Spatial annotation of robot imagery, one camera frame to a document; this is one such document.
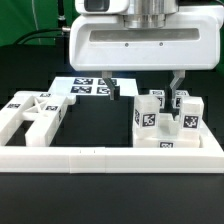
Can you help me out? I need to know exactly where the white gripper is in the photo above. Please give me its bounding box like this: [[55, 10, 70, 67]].
[[69, 13, 221, 100]]

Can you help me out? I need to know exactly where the small white marker block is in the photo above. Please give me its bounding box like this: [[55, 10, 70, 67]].
[[132, 95, 160, 138]]

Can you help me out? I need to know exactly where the white chair seat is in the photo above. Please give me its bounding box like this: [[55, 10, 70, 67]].
[[132, 113, 200, 148]]

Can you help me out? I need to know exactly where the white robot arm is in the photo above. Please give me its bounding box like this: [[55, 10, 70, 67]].
[[69, 0, 224, 99]]

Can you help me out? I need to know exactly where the white marker base sheet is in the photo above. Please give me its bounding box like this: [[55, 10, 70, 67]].
[[48, 77, 138, 96]]

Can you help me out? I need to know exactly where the white chair back frame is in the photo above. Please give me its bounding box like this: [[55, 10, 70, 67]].
[[0, 91, 76, 147]]

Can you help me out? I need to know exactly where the black cable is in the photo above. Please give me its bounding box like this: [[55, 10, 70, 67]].
[[13, 29, 69, 46]]

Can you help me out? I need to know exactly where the white U-shaped obstacle frame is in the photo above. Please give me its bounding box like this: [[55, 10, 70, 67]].
[[0, 133, 224, 174]]

